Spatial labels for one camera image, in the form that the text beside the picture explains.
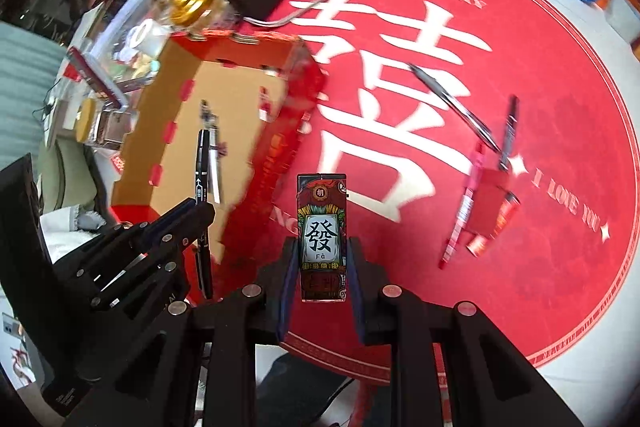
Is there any pink pen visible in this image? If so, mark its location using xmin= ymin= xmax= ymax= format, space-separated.
xmin=438 ymin=143 xmax=487 ymax=271

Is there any white tape roll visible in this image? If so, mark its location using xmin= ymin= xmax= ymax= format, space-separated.
xmin=126 ymin=18 xmax=169 ymax=56

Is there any mahjong print lighter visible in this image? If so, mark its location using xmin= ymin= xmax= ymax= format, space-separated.
xmin=296 ymin=173 xmax=349 ymax=304

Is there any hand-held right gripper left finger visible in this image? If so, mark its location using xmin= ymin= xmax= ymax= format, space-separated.
xmin=65 ymin=238 xmax=301 ymax=427

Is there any red cardboard box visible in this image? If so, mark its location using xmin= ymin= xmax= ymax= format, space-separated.
xmin=109 ymin=28 xmax=328 ymax=267

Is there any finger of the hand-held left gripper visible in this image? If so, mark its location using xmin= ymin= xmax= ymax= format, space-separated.
xmin=50 ymin=227 xmax=192 ymax=312
xmin=117 ymin=198 xmax=216 ymax=244

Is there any clear gel pen black grip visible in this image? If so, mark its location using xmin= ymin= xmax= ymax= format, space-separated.
xmin=406 ymin=62 xmax=502 ymax=154

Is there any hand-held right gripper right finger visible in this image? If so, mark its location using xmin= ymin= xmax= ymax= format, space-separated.
xmin=349 ymin=238 xmax=584 ymax=427

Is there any silver metal bar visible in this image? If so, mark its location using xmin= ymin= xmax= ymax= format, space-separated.
xmin=244 ymin=0 xmax=339 ymax=28

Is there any black pen white print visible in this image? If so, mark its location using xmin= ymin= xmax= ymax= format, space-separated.
xmin=194 ymin=128 xmax=215 ymax=300

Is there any small red case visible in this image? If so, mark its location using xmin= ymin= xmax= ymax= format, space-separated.
xmin=470 ymin=168 xmax=516 ymax=239

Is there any clear pen black cap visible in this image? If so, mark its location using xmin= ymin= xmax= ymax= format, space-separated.
xmin=199 ymin=99 xmax=227 ymax=204

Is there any golden lid jar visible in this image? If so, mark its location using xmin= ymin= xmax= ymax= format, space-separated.
xmin=169 ymin=0 xmax=219 ymax=28

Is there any red lighter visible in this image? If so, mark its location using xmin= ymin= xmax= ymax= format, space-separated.
xmin=466 ymin=192 xmax=522 ymax=256

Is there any black marker pen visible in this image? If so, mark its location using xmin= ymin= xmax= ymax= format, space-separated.
xmin=499 ymin=93 xmax=522 ymax=174

